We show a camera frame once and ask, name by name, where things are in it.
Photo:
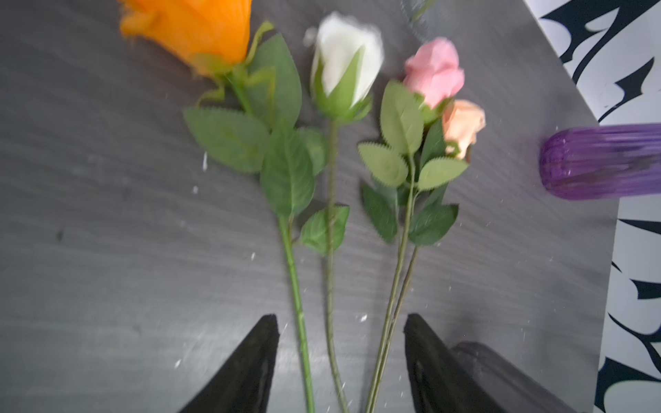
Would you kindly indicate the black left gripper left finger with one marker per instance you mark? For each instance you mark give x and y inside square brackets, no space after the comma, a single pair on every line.
[244,381]

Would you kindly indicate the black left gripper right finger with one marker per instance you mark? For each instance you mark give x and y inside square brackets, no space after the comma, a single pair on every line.
[438,382]

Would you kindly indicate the purple blue glass vase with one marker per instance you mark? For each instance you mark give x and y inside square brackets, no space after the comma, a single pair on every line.
[592,163]

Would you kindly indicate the peach artificial rose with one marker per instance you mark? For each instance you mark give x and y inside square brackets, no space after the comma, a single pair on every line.
[462,124]

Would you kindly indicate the small pink artificial rose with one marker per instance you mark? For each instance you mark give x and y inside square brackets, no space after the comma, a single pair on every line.
[433,74]

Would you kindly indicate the cream artificial rose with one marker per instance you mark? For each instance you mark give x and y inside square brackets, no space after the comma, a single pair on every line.
[348,56]

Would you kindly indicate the smoky pink glass vase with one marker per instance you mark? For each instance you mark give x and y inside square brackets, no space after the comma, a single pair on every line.
[508,386]

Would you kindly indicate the clear ribbed glass vase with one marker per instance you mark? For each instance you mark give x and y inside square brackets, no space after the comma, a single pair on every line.
[414,11]

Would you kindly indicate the orange artificial rose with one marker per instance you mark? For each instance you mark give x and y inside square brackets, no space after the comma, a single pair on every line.
[248,121]

